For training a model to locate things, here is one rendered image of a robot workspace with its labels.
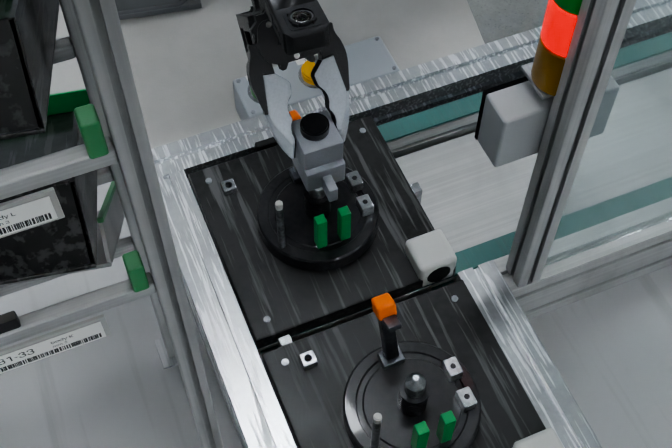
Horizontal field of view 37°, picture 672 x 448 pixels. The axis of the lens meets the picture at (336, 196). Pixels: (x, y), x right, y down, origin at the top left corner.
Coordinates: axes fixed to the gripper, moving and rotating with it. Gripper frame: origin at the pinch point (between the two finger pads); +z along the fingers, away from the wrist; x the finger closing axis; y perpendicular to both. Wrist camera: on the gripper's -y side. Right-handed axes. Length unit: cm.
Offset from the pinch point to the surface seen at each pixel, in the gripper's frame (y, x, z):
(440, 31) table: 42, -32, 0
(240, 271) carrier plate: 7.9, 10.4, 13.8
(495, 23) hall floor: 150, -89, 20
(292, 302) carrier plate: 3.5, 6.4, 17.6
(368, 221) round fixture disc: 6.5, -5.0, 12.4
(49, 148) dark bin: -5.4, 25.3, -7.8
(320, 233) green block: 3.4, 1.4, 10.9
